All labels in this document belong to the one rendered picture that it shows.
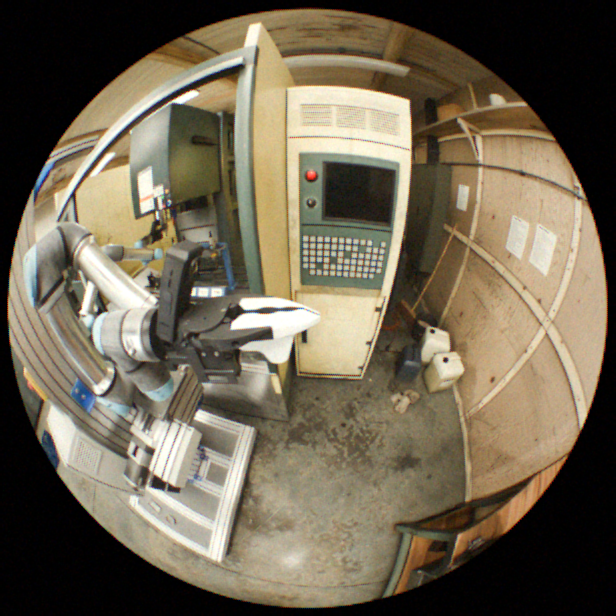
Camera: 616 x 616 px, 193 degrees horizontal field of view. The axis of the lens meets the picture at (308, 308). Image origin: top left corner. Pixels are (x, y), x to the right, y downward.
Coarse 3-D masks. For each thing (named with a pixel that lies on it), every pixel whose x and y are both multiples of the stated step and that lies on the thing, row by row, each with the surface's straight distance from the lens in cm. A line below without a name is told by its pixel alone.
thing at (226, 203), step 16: (224, 112) 205; (224, 128) 199; (224, 144) 195; (224, 160) 191; (224, 176) 189; (224, 192) 188; (176, 208) 222; (192, 208) 218; (224, 208) 189; (176, 224) 226; (224, 224) 192; (224, 240) 197; (240, 240) 220; (240, 256) 216
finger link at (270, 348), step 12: (276, 312) 20; (288, 312) 20; (300, 312) 20; (240, 324) 19; (252, 324) 19; (264, 324) 19; (276, 324) 19; (288, 324) 19; (300, 324) 19; (312, 324) 20; (276, 336) 19; (288, 336) 20; (240, 348) 21; (252, 348) 21; (264, 348) 21; (276, 348) 21; (288, 348) 21; (276, 360) 22
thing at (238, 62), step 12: (240, 60) 66; (204, 72) 71; (216, 72) 68; (180, 84) 75; (192, 84) 75; (168, 96) 81; (144, 108) 85; (132, 120) 90; (120, 132) 97; (108, 144) 105; (96, 156) 116; (84, 168) 132; (72, 192) 165
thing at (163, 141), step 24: (144, 120) 170; (168, 120) 146; (192, 120) 164; (216, 120) 194; (144, 144) 159; (168, 144) 139; (192, 144) 158; (216, 144) 187; (144, 168) 154; (168, 168) 135; (192, 168) 153; (216, 168) 182; (192, 192) 150; (144, 216) 157
